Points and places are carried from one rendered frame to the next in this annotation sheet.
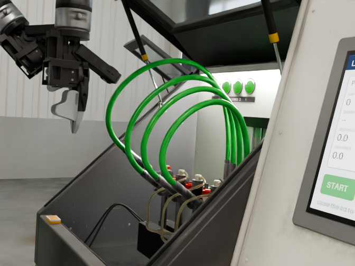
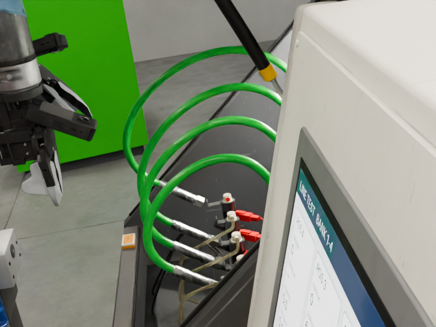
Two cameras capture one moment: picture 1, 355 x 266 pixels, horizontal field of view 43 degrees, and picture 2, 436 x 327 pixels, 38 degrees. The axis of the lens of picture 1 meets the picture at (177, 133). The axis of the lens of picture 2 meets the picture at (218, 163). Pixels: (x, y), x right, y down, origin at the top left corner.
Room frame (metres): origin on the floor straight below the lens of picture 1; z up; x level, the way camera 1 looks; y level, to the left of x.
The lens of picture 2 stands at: (0.22, -0.50, 1.68)
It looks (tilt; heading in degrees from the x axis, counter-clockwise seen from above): 23 degrees down; 28
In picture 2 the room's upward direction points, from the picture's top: 8 degrees counter-clockwise
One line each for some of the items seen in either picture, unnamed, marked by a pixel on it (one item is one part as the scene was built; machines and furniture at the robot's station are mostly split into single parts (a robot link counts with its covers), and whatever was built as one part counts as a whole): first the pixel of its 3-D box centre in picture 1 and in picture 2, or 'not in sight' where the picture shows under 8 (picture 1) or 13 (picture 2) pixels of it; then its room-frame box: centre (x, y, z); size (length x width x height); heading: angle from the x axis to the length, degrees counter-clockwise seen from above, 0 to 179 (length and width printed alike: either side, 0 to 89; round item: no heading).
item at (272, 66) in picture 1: (251, 68); not in sight; (1.35, -0.21, 1.43); 0.54 x 0.03 x 0.02; 30
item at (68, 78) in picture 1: (67, 60); (23, 124); (0.96, 0.24, 1.38); 0.09 x 0.08 x 0.12; 120
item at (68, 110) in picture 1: (68, 111); (39, 185); (0.95, 0.23, 1.28); 0.06 x 0.03 x 0.09; 120
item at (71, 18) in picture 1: (73, 22); (15, 76); (0.96, 0.23, 1.46); 0.08 x 0.08 x 0.05
